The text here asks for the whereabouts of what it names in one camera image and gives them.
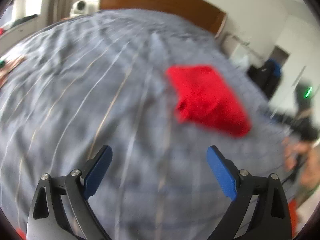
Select pile of colourful clothes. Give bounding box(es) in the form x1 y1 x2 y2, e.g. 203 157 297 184
0 56 25 88

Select dark clothes on bench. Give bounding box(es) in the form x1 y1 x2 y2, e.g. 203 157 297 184
10 14 38 29

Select black and blue jacket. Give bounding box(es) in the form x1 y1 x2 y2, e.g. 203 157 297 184
247 59 282 100

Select brown wooden headboard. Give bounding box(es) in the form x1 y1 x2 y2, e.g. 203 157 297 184
99 0 227 37

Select white bedside desk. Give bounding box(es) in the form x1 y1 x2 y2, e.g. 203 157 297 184
221 33 265 65

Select red rabbit sweater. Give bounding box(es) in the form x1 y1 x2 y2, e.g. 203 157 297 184
165 65 252 138

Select grey plaid bed cover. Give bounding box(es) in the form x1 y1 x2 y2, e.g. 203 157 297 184
1 10 287 239

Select white wardrobe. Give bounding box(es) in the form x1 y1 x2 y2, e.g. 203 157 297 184
270 15 319 110

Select brown curtain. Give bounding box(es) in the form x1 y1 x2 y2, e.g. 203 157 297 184
47 0 72 25

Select white window bench drawers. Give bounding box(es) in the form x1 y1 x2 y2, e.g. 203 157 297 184
0 18 38 55

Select person's right hand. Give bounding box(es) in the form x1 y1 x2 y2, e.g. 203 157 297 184
282 137 319 190

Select orange fuzzy rug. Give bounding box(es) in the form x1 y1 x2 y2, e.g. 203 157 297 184
288 198 298 238

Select small white fan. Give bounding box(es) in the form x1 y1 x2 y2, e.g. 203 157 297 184
70 0 88 17

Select white plastic bag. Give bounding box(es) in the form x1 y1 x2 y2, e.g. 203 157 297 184
229 51 250 69

